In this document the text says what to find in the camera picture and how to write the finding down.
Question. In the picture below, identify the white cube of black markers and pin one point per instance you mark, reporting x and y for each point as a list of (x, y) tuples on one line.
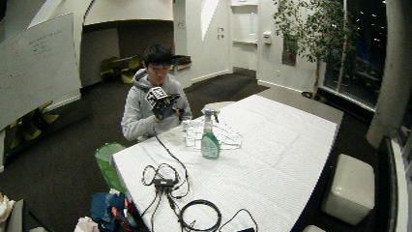
[(155, 95)]

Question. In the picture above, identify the the person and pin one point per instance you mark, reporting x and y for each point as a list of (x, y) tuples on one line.
[(139, 106)]

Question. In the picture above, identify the black box on shelf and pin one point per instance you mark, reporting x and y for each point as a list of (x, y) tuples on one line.
[(180, 59)]

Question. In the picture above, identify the clear glass cup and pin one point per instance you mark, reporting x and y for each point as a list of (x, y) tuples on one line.
[(192, 133)]

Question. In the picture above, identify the yellow-green lounge chair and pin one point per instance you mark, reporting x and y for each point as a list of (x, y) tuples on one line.
[(131, 69), (108, 67)]

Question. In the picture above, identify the green spray bottle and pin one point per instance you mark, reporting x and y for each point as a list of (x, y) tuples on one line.
[(210, 145)]

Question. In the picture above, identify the green waste bin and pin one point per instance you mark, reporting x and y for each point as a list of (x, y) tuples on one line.
[(107, 161)]

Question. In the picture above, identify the white door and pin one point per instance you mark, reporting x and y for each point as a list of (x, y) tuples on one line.
[(244, 35)]

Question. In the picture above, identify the small black hub box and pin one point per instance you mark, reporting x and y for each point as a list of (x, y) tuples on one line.
[(163, 182)]

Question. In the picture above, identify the white tablecloth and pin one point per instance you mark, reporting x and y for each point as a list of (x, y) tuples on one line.
[(266, 161)]

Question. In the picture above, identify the plant pot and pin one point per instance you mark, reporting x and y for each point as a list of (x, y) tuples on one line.
[(312, 95)]

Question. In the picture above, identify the yellow-green chair under whiteboard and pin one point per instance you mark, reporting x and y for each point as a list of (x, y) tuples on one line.
[(36, 124)]

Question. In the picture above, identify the large whiteboard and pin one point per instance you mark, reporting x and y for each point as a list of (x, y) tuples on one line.
[(34, 71)]

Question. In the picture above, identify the blue bag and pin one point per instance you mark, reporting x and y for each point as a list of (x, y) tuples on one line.
[(103, 206)]

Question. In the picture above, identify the indoor tree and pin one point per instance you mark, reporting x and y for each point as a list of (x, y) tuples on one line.
[(314, 29)]

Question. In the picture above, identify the white cloth bundle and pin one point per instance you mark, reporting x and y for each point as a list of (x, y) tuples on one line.
[(87, 225)]

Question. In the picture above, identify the white cube ottoman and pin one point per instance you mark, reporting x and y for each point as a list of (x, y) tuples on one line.
[(350, 190), (314, 228)]

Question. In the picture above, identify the white bag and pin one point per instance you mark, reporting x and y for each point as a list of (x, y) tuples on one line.
[(6, 209)]

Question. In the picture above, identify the dark framed wall picture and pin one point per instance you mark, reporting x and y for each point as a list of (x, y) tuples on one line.
[(290, 51)]

